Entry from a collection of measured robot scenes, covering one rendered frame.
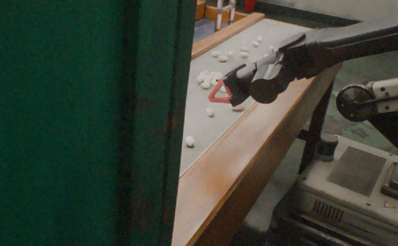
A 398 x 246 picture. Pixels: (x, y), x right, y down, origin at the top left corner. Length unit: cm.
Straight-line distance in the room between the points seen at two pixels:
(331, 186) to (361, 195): 10
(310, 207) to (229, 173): 64
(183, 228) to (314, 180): 81
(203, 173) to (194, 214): 13
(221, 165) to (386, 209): 69
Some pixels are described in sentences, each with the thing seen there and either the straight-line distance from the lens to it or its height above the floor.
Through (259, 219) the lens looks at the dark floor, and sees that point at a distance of 207.
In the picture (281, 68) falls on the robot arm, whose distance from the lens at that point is 87.
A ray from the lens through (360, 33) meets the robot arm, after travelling 80.
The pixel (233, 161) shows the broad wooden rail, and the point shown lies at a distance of 97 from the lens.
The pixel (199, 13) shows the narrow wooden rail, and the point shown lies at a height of 71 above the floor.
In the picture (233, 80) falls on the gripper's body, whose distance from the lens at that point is 95.
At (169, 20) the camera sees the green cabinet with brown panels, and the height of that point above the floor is 118.
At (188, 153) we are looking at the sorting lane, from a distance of 103.
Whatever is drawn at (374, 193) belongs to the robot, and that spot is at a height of 48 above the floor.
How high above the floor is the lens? 127
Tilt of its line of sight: 27 degrees down
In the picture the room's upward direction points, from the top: 7 degrees clockwise
